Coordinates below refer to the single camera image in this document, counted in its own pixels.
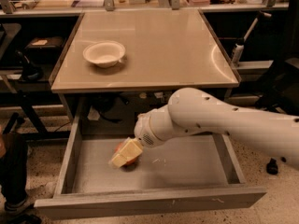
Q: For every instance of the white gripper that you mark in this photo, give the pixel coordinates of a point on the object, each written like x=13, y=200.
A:
x=144, y=131

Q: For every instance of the red apple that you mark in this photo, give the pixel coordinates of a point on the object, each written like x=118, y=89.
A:
x=130, y=162

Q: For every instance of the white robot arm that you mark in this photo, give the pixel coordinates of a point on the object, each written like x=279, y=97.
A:
x=190, y=111

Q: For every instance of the open grey drawer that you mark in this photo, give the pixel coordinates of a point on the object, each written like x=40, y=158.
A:
x=194, y=173

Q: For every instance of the grey counter cabinet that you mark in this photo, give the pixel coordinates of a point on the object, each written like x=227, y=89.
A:
x=165, y=50

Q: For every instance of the white paper bowl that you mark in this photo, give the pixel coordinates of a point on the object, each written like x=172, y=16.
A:
x=104, y=54

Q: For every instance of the person leg dark trousers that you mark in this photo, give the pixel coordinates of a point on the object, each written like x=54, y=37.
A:
x=13, y=172

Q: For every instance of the black device on shelf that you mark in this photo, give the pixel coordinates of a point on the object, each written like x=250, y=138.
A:
x=29, y=71

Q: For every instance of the black box on shelf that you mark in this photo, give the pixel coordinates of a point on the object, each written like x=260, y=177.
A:
x=45, y=47

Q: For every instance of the grey shoe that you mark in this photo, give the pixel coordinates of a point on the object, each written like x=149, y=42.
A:
x=16, y=209

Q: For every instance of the black office chair base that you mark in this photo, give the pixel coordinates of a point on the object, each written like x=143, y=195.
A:
x=272, y=167

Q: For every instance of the white tube with black handle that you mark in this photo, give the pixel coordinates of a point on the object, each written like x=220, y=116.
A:
x=240, y=43

